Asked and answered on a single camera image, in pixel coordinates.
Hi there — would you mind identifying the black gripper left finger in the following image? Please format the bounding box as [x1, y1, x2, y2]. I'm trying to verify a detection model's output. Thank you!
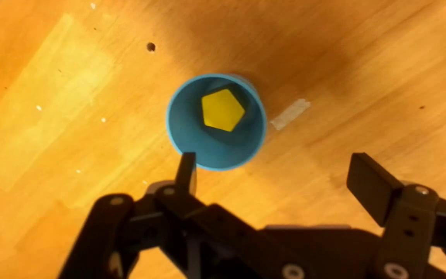
[59, 152, 307, 279]

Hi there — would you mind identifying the yellow pentagon block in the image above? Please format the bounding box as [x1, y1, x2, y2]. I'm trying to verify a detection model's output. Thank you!
[201, 88, 245, 132]

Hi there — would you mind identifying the blue plastic cup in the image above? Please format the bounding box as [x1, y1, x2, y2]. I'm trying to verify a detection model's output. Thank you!
[166, 73, 266, 170]

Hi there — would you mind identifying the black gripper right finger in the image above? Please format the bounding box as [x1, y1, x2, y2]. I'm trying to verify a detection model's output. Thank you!
[347, 153, 446, 279]

